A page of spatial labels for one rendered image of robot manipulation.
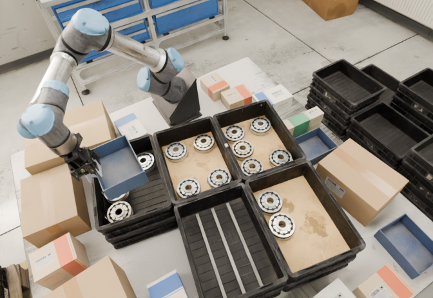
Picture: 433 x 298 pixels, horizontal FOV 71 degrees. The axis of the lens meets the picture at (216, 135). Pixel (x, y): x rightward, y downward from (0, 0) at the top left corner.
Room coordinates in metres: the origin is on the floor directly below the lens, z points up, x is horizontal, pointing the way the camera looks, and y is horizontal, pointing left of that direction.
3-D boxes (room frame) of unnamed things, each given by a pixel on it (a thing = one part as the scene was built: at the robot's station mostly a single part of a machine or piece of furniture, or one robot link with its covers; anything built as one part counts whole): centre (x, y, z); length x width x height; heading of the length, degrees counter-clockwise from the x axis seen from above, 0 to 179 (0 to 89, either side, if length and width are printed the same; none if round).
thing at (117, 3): (2.56, 0.89, 0.60); 0.72 x 0.03 x 0.56; 116
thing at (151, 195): (0.70, 0.40, 0.87); 0.40 x 0.30 x 0.11; 15
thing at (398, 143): (1.19, -1.12, 0.31); 0.40 x 0.30 x 0.34; 26
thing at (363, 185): (0.67, -0.62, 0.78); 0.30 x 0.22 x 0.16; 33
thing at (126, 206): (0.58, 0.43, 0.86); 0.10 x 0.10 x 0.01
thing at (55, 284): (0.43, 0.67, 0.74); 0.16 x 0.12 x 0.07; 116
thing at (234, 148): (0.85, -0.12, 0.86); 0.10 x 0.10 x 0.01
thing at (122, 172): (0.64, 0.37, 1.10); 0.20 x 0.15 x 0.07; 27
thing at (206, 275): (0.40, 0.00, 0.87); 0.40 x 0.30 x 0.11; 15
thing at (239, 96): (1.32, -0.14, 0.74); 0.16 x 0.12 x 0.07; 112
